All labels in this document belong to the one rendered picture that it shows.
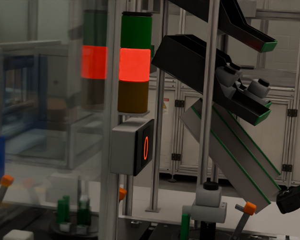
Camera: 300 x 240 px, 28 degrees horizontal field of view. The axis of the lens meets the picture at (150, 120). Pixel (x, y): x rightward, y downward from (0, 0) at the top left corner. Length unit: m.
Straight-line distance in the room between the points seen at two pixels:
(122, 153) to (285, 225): 0.90
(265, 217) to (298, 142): 3.40
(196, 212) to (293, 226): 0.62
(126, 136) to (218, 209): 0.31
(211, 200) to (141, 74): 0.33
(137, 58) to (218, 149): 0.49
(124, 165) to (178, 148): 4.28
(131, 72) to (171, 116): 4.25
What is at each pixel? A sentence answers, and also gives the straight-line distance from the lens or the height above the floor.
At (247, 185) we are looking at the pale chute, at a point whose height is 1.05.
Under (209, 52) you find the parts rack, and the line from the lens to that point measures 1.31.
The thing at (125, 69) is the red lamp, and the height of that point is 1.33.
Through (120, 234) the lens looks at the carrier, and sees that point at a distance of 1.24.
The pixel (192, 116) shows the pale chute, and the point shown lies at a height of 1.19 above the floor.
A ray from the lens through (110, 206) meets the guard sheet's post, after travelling 0.98.
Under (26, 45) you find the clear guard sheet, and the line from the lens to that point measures 0.62.
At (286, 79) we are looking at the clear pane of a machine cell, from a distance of 5.07.
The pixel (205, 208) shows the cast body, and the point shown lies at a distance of 1.15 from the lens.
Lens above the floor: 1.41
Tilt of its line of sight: 10 degrees down
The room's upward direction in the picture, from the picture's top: 3 degrees clockwise
